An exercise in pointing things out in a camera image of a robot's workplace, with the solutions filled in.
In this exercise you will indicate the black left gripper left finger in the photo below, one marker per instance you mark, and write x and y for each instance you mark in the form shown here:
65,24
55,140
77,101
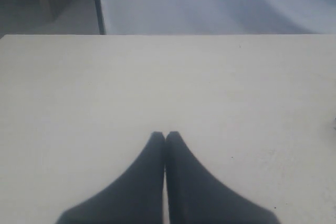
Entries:
134,197

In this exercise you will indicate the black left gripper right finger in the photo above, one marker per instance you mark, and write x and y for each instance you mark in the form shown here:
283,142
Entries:
196,196

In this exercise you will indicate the white backdrop cloth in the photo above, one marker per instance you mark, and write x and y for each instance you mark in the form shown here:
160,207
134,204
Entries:
218,17

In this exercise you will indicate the black backdrop stand pole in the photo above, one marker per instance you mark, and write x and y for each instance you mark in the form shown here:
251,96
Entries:
101,26

